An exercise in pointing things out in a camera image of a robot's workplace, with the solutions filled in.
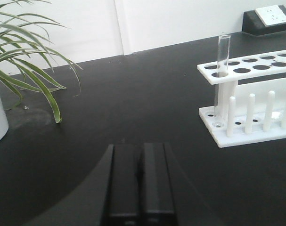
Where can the white socket on black base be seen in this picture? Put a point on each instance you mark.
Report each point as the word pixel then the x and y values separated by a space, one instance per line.
pixel 265 20

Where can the green spider plant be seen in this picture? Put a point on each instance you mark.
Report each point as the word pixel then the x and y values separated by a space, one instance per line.
pixel 22 36

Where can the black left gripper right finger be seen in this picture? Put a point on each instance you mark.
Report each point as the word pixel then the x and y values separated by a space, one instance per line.
pixel 157 202

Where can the white test tube rack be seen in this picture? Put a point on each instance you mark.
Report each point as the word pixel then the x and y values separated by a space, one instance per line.
pixel 251 104

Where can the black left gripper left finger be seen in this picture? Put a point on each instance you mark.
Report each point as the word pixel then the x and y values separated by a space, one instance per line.
pixel 123 203

